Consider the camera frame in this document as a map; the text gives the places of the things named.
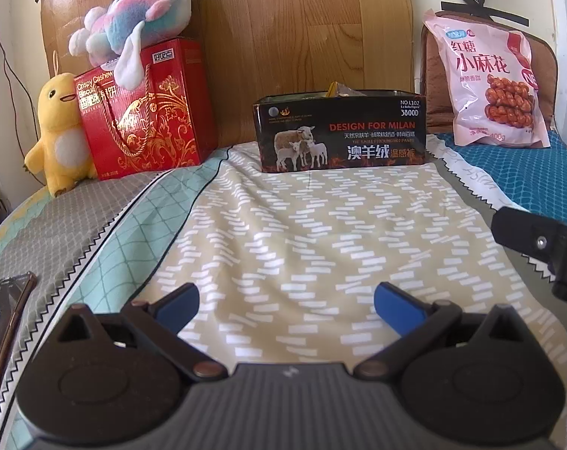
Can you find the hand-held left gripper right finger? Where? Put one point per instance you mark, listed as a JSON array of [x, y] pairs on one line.
[[396, 302]]

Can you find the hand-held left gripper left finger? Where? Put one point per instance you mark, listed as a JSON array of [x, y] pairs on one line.
[[180, 307]]

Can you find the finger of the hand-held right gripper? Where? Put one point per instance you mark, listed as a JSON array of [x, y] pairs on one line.
[[522, 232]]

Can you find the black printed cardboard box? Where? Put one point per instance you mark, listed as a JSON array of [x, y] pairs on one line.
[[339, 136]]

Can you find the white zigzag-edged cloth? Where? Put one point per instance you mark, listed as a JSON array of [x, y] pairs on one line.
[[471, 173]]

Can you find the beige patterned cloth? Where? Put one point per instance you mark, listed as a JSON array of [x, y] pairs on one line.
[[321, 243]]

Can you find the large pink snack bag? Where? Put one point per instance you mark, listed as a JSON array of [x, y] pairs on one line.
[[494, 84]]

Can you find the brown cushion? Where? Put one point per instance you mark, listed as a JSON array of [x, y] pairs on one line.
[[436, 93]]

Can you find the red gift bag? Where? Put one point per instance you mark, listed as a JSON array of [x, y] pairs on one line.
[[147, 112]]

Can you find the yellow duck plush toy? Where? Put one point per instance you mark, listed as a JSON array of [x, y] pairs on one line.
[[58, 140]]

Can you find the black tape strips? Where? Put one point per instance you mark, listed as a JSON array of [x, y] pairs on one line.
[[485, 11]]

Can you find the wooden headboard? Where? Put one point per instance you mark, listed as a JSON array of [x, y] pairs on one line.
[[288, 33]]

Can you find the pink and blue plush toy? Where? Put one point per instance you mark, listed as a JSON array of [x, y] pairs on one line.
[[138, 14]]

